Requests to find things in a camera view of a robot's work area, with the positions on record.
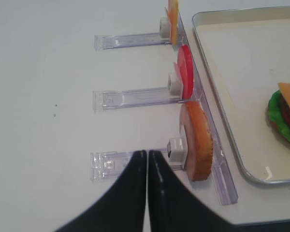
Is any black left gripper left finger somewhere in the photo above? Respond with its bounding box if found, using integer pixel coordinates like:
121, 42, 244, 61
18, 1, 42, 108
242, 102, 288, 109
57, 150, 147, 232

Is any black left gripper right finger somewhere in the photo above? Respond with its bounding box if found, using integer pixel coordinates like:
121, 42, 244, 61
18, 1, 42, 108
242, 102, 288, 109
148, 150, 240, 232

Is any white pusher block tomato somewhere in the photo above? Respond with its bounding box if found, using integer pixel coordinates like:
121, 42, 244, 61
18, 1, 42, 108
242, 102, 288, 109
167, 73, 183, 97

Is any standing tomato slice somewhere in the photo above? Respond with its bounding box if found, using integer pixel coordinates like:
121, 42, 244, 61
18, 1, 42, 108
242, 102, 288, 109
177, 44, 194, 99

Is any lettuce leaf on burger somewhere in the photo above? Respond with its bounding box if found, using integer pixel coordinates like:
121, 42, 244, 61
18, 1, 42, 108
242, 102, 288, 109
267, 90, 290, 141

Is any meat patty on burger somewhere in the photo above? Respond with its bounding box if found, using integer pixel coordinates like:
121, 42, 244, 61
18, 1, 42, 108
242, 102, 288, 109
280, 81, 290, 132

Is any white pusher block cheese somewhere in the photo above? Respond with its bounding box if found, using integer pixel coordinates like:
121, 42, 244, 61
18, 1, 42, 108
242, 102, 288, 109
159, 17, 171, 40

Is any standing cheese slice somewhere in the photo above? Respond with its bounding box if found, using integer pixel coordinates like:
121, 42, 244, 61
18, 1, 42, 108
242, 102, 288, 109
166, 0, 179, 46

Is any clear left acrylic rack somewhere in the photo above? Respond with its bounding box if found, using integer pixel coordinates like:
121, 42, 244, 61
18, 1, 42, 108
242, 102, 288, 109
92, 15, 238, 205

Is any white pusher block bun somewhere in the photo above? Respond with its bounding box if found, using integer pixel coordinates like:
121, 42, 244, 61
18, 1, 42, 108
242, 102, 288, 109
167, 137, 187, 164

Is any standing bottom bun slice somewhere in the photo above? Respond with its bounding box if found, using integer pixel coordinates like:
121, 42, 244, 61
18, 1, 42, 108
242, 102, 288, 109
179, 101, 213, 182

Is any white metal tray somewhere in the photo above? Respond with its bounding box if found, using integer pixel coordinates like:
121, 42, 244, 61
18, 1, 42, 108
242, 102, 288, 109
192, 6, 290, 184

